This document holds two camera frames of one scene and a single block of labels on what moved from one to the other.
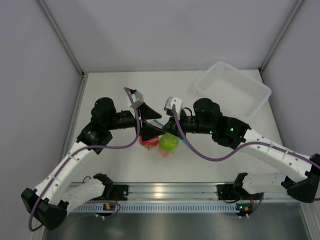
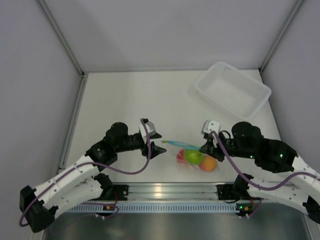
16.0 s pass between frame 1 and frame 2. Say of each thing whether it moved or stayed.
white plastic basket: stayed
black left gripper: moved
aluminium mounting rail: stayed
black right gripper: moved
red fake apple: moved
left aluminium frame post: stayed
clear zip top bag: moved
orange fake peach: moved
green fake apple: moved
